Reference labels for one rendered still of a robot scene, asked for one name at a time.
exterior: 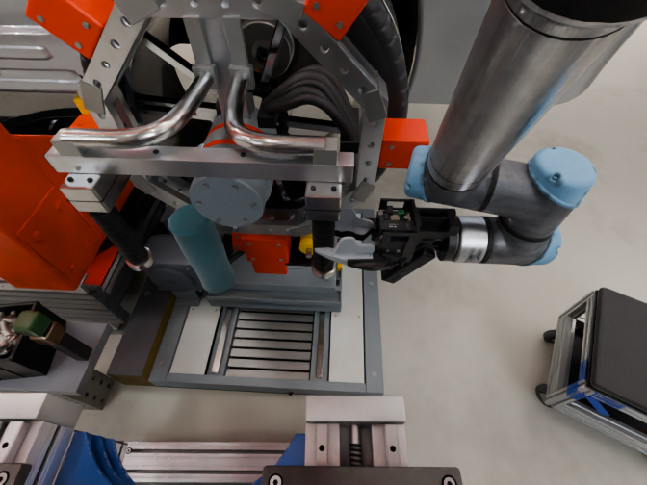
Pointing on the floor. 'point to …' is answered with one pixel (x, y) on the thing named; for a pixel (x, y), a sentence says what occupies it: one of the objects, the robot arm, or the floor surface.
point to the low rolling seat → (601, 366)
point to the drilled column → (94, 392)
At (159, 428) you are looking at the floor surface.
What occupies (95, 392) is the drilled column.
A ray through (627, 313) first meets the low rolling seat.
